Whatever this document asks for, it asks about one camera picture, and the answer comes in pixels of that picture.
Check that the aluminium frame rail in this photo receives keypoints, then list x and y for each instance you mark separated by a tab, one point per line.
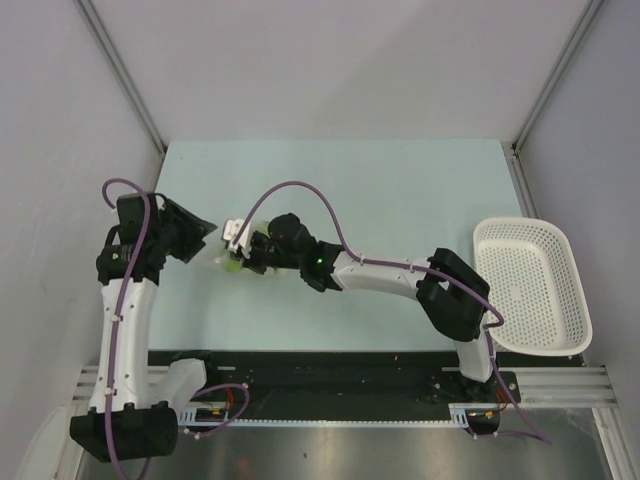
544	387

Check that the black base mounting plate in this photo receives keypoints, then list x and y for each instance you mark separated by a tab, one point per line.
338	386

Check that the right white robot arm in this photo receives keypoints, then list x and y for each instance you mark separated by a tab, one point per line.
452	295

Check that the left aluminium corner post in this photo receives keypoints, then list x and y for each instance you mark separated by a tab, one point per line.
108	49

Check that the clear polka dot zip bag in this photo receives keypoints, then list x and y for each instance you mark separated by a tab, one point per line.
214	253

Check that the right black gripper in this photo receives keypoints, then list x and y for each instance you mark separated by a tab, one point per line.
252	263

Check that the white perforated plastic basket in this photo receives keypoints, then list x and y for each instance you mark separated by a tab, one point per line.
535	285

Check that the green fake apple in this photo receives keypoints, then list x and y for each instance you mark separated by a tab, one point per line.
233	264

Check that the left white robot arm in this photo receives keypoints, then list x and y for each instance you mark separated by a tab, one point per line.
128	417

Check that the right aluminium corner post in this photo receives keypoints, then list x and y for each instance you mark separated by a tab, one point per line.
568	52

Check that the aluminium corner post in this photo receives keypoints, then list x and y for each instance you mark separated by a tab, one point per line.
568	52
108	49

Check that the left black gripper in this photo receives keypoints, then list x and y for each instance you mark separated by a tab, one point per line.
193	227

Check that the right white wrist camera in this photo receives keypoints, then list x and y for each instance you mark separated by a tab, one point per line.
237	233

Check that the white slotted cable duct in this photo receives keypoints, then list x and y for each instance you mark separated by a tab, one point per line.
458	418

